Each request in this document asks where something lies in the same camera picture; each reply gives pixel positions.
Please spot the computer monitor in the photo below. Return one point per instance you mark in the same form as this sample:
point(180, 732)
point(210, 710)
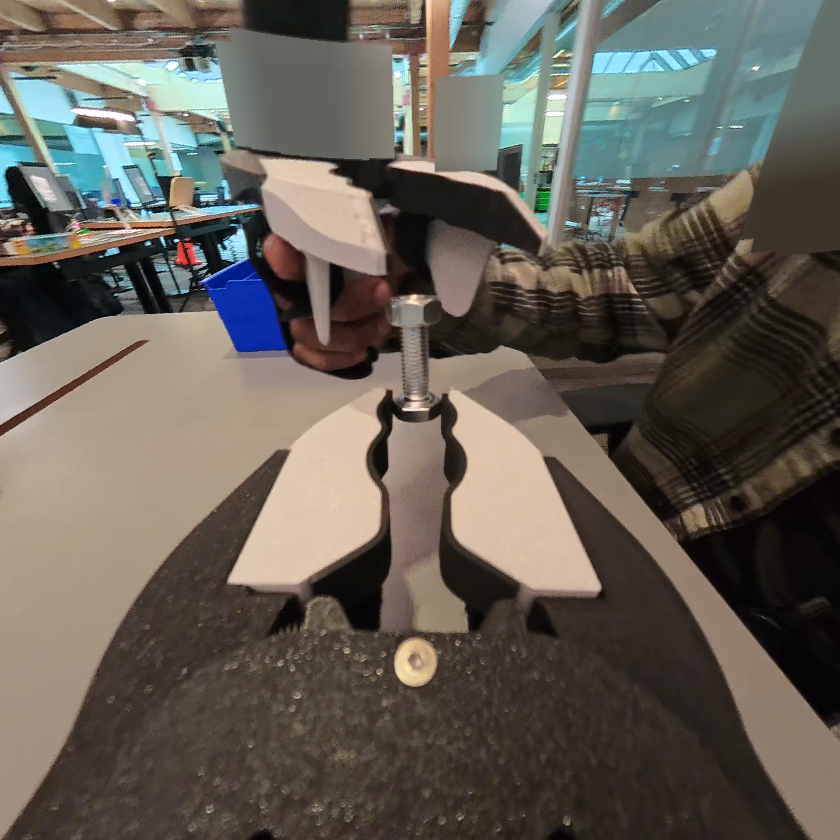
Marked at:
point(49, 187)

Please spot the blue plastic bin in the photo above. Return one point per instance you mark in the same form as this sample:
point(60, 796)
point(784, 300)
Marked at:
point(243, 315)

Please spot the colourful cardboard box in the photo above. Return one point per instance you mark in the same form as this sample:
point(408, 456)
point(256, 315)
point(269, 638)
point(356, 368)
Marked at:
point(39, 246)

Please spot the person's right hand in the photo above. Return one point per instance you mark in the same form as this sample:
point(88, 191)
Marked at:
point(354, 321)

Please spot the silver hex bolt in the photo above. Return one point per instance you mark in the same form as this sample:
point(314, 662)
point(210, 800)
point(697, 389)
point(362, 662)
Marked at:
point(415, 361)
point(413, 312)

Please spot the wooden office desk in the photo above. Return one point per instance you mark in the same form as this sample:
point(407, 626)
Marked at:
point(197, 213)
point(131, 239)

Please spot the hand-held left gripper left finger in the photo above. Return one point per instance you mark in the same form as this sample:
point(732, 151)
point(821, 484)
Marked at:
point(321, 512)

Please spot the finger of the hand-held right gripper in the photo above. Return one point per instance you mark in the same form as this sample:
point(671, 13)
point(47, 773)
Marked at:
point(328, 210)
point(472, 210)

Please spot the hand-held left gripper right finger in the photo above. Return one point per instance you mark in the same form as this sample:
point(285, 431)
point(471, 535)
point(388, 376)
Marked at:
point(518, 518)

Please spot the black stand board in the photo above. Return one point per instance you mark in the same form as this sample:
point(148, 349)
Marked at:
point(510, 167)

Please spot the small orange cone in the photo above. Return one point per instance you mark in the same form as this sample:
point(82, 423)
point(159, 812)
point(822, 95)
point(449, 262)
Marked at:
point(187, 256)

